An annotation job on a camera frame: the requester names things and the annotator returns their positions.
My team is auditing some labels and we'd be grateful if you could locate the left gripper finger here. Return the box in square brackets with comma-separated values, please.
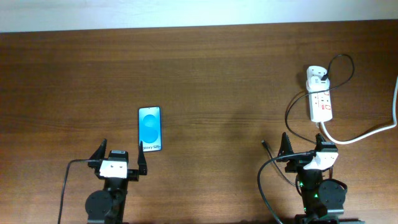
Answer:
[137, 141, 147, 175]
[90, 139, 107, 160]

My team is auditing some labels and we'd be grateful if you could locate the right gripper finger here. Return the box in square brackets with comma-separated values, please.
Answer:
[277, 132, 294, 162]
[315, 133, 326, 152]

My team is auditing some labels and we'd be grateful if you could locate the blue Galaxy S25+ smartphone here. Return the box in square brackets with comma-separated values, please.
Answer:
[138, 106, 162, 152]

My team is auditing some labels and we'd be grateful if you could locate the black USB charging cable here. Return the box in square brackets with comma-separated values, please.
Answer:
[261, 54, 356, 188]

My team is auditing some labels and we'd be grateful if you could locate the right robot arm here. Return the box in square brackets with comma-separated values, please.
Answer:
[277, 133, 363, 223]

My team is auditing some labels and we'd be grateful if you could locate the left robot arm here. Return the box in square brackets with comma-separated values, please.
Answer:
[85, 140, 147, 223]

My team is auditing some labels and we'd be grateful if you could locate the white USB charger plug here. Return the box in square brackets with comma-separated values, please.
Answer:
[306, 76, 330, 93]

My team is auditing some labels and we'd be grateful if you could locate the white power strip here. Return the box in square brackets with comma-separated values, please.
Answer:
[307, 65, 333, 123]

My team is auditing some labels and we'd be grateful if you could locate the left black camera cable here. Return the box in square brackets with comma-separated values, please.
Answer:
[57, 159, 94, 224]

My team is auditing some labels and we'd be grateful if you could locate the black camera cable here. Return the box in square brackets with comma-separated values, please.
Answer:
[57, 159, 94, 224]
[256, 151, 317, 224]

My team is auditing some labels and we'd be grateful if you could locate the right black camera cable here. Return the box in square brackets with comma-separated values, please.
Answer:
[256, 151, 317, 224]

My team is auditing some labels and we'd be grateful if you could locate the white power strip cord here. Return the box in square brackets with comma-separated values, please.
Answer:
[319, 75, 398, 145]

